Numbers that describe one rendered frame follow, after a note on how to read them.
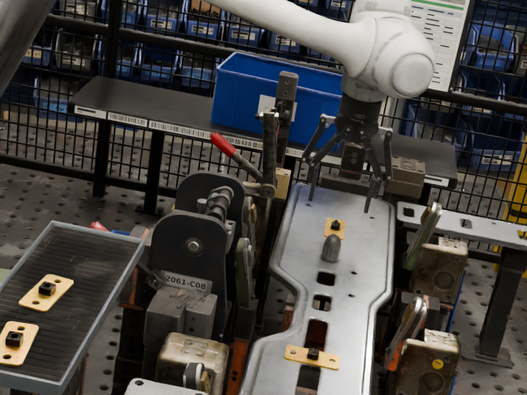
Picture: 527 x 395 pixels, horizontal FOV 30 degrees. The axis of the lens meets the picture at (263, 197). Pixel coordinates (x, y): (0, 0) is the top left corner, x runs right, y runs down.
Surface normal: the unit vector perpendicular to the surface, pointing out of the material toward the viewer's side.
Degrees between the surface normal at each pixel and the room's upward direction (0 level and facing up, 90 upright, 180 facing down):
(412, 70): 92
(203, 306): 0
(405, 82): 91
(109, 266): 0
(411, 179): 88
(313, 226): 0
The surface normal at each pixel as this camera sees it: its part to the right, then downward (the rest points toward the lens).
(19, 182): 0.15, -0.90
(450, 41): -0.14, 0.39
